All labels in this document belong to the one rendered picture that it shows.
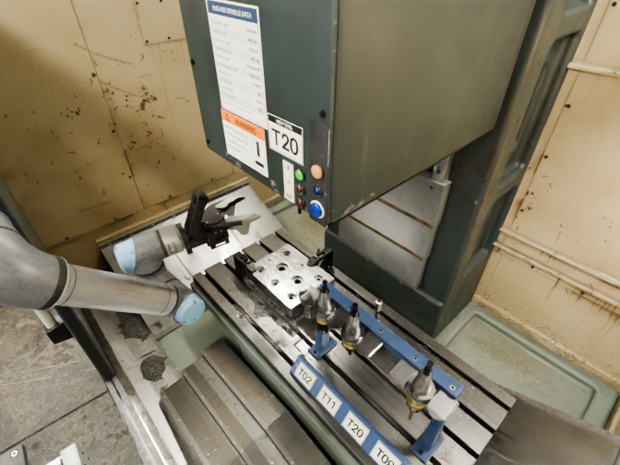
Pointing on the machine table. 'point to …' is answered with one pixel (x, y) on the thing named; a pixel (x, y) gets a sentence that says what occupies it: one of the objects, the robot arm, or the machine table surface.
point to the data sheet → (238, 58)
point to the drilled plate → (287, 278)
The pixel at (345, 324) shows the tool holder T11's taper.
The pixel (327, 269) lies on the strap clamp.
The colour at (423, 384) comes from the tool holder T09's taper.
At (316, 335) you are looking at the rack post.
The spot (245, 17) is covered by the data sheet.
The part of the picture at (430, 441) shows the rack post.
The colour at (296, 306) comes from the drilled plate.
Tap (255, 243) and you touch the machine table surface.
